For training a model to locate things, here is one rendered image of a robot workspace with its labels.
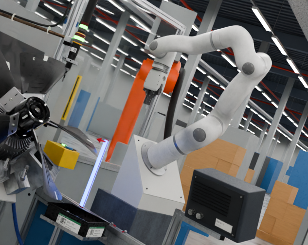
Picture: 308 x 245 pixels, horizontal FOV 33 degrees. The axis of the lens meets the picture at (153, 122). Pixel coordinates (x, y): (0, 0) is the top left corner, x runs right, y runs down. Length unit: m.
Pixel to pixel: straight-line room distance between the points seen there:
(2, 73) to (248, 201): 1.04
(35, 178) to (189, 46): 0.90
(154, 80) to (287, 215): 8.87
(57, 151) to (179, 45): 0.78
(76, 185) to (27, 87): 1.23
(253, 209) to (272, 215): 9.34
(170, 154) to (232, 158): 7.47
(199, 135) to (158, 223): 0.53
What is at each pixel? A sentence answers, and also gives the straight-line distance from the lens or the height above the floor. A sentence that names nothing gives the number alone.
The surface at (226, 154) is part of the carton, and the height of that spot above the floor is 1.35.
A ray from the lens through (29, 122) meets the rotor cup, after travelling 2.07.
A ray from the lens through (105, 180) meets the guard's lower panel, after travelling 3.47.
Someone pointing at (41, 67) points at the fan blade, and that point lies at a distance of 2.31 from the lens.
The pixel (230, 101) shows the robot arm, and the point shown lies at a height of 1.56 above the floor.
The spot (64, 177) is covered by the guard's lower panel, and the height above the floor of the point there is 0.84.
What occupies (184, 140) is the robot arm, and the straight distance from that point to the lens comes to 2.51.
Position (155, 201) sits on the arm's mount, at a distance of 2.61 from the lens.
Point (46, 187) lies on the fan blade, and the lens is 1.97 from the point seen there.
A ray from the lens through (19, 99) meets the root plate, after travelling 2.12.
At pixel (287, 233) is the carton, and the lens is 11.18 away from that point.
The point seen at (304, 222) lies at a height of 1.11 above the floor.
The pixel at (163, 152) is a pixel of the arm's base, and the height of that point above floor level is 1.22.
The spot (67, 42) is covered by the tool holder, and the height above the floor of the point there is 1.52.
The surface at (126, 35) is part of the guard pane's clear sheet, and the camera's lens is 3.31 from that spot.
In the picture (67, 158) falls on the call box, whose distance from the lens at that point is 2.58.
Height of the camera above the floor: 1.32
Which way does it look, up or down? 1 degrees up
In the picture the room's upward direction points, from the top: 21 degrees clockwise
